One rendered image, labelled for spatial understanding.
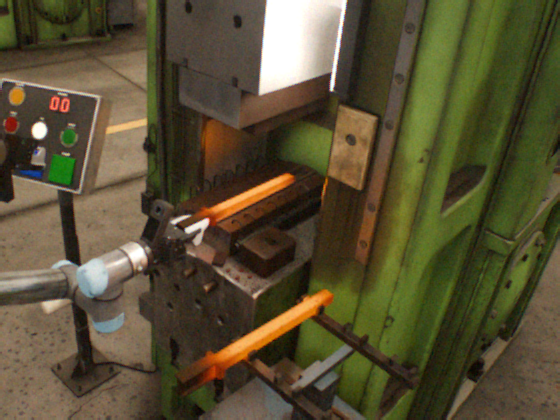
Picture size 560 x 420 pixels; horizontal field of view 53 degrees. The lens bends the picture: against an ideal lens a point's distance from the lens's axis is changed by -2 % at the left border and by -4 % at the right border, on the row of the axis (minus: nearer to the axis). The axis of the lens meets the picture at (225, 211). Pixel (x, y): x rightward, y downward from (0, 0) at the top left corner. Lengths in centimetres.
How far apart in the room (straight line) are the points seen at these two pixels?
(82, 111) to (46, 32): 460
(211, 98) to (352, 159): 34
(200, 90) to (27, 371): 151
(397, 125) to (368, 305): 47
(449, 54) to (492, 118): 43
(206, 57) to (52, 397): 152
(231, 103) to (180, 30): 21
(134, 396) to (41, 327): 57
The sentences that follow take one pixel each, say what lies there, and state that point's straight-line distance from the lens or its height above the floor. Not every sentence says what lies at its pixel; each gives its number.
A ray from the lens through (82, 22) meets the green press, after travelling 632.
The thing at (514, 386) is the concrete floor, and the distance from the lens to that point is 272.
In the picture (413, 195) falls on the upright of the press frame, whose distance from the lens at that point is 125.
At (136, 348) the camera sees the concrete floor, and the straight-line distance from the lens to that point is 250.
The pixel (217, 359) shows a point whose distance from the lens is 113.
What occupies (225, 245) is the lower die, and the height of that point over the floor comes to 95.
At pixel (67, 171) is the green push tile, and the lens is 167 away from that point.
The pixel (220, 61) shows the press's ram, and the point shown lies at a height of 141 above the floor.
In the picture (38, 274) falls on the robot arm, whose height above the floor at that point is 98.
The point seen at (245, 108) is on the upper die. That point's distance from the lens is 128.
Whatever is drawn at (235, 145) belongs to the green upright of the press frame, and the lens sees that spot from 174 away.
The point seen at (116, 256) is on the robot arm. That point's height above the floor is 103.
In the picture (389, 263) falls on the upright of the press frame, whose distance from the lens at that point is 135.
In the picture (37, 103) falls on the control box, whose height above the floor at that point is 115.
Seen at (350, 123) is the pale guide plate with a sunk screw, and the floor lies 133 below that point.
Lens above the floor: 181
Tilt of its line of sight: 33 degrees down
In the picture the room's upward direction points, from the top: 4 degrees clockwise
